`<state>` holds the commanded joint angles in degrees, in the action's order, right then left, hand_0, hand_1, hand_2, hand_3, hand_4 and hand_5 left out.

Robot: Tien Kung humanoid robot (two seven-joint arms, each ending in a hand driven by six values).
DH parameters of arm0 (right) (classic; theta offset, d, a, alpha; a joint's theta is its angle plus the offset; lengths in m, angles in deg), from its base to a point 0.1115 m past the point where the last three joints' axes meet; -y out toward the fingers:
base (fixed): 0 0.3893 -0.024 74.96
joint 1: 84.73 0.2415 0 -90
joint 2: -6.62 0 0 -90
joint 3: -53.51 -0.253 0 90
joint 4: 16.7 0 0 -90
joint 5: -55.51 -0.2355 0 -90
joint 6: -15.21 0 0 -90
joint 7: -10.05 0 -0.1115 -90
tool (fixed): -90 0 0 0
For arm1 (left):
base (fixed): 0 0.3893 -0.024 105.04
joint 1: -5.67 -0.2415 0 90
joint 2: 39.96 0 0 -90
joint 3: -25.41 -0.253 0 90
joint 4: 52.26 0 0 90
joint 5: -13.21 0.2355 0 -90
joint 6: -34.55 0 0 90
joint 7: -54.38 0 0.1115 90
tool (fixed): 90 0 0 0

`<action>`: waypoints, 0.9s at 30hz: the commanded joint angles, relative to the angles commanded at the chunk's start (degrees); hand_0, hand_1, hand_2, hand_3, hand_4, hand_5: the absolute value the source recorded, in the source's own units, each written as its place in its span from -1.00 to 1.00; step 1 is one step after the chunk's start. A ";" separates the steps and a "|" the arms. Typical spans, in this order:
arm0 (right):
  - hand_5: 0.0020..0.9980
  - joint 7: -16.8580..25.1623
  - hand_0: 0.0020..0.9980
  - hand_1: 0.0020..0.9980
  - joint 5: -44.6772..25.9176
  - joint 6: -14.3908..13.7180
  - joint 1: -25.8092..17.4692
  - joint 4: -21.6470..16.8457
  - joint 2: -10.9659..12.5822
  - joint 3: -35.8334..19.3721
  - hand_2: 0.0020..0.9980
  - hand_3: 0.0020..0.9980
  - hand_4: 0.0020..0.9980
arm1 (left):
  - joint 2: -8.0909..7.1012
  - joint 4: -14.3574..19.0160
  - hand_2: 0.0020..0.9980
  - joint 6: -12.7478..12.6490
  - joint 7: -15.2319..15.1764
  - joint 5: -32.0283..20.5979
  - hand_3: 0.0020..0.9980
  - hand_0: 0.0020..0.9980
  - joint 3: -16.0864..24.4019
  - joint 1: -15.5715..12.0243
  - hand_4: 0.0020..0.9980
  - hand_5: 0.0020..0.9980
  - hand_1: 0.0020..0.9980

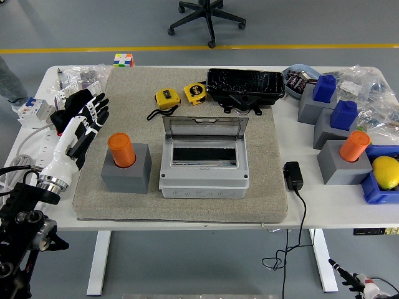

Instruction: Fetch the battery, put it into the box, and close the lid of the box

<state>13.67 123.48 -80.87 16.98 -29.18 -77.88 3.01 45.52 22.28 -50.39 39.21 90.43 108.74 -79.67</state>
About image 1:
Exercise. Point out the black table control panel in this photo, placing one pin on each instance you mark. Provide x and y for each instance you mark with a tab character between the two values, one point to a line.
371	231

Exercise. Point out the grey holder block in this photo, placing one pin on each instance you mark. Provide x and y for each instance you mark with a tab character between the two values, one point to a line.
324	134
131	180
339	172
308	109

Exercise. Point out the colourful puzzle cube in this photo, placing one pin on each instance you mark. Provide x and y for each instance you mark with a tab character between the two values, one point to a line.
124	60

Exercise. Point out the white blue circuit breaker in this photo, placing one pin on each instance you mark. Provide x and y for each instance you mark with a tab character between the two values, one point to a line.
31	112

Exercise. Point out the white table leg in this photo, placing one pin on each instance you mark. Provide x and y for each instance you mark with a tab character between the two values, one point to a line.
98	264
324	264

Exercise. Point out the black office chair base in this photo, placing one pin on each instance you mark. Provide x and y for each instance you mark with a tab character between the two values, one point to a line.
211	18

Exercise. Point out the black cloth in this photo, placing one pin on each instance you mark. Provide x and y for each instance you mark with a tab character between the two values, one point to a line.
70	99

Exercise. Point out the thin metal tool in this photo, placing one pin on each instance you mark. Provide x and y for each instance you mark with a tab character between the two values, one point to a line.
59	78

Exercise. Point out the light blue bowl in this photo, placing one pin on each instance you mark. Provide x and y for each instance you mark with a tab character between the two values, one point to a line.
291	93

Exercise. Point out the dark snack packets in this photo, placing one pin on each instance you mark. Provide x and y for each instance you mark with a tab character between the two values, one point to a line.
296	81

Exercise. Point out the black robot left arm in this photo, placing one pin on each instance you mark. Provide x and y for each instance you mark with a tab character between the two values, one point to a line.
25	199

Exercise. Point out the clear bags of small parts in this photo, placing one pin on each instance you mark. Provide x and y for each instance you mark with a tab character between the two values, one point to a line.
90	73

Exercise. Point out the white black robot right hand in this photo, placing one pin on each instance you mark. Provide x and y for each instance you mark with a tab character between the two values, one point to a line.
368	286

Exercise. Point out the blue storage bin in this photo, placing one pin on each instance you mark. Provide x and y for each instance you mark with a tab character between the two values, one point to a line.
374	194

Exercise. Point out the orange cylindrical battery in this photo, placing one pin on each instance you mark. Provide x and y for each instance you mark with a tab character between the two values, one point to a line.
121	149
353	148

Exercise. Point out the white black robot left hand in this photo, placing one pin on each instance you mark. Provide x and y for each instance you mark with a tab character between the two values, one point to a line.
65	146

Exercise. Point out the yellow lemon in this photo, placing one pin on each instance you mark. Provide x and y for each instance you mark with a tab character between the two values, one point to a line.
386	172

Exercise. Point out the grey enclosure cover clear lid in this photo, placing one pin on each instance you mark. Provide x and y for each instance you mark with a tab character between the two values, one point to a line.
202	172

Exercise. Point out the black power adapter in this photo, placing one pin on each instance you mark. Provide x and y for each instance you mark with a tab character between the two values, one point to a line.
293	176

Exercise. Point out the person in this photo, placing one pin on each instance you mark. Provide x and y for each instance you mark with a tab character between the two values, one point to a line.
9	81

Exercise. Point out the black plastic housing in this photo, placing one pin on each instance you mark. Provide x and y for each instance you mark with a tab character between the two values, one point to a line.
246	82

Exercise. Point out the grey-brown foam mat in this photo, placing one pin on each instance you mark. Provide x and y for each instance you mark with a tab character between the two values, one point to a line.
249	211

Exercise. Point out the blue plastic bottle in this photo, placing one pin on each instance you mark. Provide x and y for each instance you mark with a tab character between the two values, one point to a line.
343	116
324	90

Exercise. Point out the clear bags of components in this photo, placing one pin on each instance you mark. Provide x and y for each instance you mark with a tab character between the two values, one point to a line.
377	93

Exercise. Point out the white purple small package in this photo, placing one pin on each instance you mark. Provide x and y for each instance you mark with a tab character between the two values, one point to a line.
71	87

